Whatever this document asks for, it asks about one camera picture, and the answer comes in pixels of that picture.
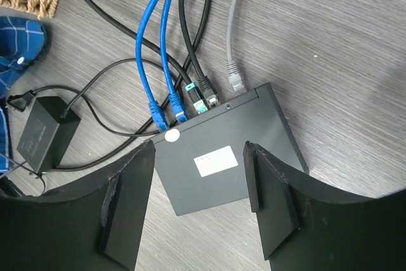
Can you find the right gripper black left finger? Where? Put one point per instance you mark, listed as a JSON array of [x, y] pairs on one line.
[[92, 223]]

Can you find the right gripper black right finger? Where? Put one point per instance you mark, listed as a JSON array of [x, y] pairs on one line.
[[306, 224]]

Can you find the black network switch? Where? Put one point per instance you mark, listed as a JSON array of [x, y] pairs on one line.
[[200, 162]]

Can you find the black power adapter brick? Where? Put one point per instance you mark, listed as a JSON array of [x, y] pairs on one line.
[[47, 133]]

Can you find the blue plaid cloth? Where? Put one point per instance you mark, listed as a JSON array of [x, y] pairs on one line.
[[22, 41]]

